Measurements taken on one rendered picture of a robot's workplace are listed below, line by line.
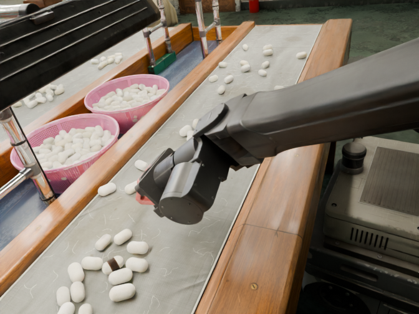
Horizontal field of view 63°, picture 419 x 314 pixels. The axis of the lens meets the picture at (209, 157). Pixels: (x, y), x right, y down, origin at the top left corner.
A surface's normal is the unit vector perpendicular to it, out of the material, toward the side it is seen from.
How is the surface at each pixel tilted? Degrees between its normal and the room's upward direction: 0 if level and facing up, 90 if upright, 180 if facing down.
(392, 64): 41
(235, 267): 0
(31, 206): 0
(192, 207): 98
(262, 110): 36
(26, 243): 0
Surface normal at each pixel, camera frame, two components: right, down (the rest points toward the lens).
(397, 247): -0.50, 0.55
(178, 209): -0.22, 0.70
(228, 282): -0.12, -0.81
